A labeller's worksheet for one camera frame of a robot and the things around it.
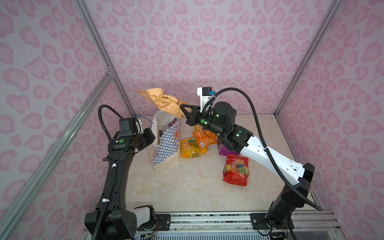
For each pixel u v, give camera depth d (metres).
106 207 0.38
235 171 0.84
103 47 0.82
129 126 0.56
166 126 1.03
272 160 0.43
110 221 0.37
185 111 0.59
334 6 0.69
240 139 0.48
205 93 0.52
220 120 0.46
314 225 0.73
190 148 0.95
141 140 0.62
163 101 0.57
